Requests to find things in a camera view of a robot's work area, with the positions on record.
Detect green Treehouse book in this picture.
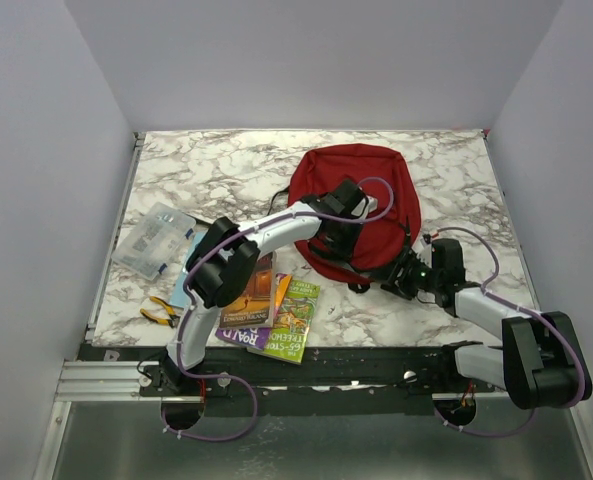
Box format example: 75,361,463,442
247,279,321,365

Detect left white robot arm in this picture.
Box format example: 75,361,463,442
163,180,378,395

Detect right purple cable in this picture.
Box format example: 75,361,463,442
433,227,593,439

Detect light blue book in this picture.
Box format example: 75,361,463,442
168,231,205,309

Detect aluminium mounting rail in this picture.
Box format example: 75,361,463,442
53,359,586,402

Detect clear plastic organizer box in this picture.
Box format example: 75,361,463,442
111,202,196,281

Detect purple cable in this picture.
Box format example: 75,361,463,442
173,177,396,441
433,227,593,439

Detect purple Roald Dahl book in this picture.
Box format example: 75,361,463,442
215,273,292,350

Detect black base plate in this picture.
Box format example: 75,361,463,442
75,342,517,419

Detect dark brown paperback book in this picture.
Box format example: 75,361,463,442
219,252,276,329

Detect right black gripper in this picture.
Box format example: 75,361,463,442
369,246,442,301

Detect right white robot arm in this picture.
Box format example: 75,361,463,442
384,238,593,410

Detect red backpack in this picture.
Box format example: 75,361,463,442
278,144,422,295

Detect yellow handled pliers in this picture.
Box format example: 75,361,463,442
139,296,180,328

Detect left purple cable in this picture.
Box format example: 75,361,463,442
173,177,396,441

